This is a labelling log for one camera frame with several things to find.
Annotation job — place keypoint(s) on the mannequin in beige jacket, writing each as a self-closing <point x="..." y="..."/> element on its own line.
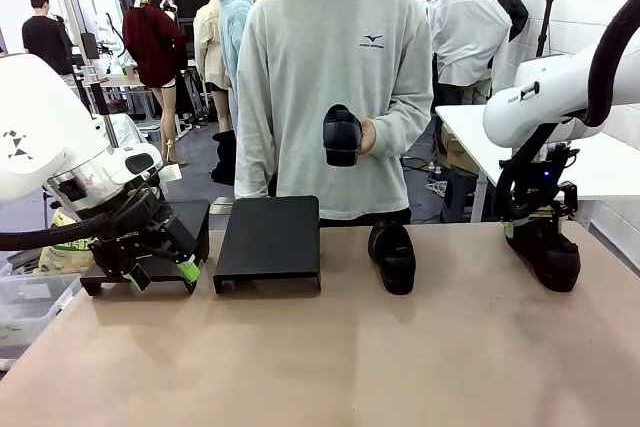
<point x="207" y="42"/>

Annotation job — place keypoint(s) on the white camera box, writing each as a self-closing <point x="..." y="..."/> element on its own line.
<point x="171" y="172"/>

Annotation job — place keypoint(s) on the white table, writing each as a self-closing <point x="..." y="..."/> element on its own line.
<point x="460" y="122"/>

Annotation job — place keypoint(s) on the yellow green snack bag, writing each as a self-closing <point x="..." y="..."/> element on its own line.
<point x="65" y="256"/>

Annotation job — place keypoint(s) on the person in grey sweatshirt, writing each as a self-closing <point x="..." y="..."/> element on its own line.
<point x="325" y="57"/>

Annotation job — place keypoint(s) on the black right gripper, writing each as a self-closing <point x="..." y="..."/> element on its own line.
<point x="552" y="199"/>

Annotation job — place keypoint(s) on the person's right forearm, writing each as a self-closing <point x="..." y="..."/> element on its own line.
<point x="252" y="157"/>

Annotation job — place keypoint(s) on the black tripod stand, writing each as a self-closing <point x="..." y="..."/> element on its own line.
<point x="545" y="27"/>

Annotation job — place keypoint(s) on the white cloth cover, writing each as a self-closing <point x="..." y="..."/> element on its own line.
<point x="127" y="132"/>

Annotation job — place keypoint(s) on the mannequin in maroon sweater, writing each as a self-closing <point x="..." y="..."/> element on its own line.
<point x="155" y="47"/>

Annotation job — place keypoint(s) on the brown cardboard box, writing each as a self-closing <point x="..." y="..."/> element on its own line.
<point x="457" y="149"/>

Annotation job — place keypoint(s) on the person's left hand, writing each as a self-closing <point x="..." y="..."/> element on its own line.
<point x="369" y="134"/>

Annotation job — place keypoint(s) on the clear plastic bin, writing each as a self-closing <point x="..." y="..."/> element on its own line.
<point x="30" y="307"/>

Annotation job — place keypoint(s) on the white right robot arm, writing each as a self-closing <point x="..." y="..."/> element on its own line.
<point x="530" y="107"/>

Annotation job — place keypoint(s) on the mannequin in blue fleece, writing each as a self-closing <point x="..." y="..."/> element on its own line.
<point x="232" y="27"/>

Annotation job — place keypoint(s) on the black mannequin boot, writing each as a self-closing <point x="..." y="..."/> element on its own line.
<point x="225" y="157"/>

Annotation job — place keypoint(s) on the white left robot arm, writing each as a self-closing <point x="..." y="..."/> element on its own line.
<point x="50" y="122"/>

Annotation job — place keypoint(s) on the mannequin in white shirt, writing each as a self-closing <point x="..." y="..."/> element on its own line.
<point x="470" y="32"/>

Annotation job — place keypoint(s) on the black metal shoe stand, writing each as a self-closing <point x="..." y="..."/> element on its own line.
<point x="272" y="242"/>
<point x="195" y="222"/>

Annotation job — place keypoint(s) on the person in black shirt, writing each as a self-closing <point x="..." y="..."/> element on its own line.
<point x="45" y="37"/>

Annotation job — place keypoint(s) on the person's left forearm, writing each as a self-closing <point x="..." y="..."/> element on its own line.
<point x="405" y="122"/>

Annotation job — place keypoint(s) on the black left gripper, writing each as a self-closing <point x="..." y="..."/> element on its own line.
<point x="145" y="242"/>

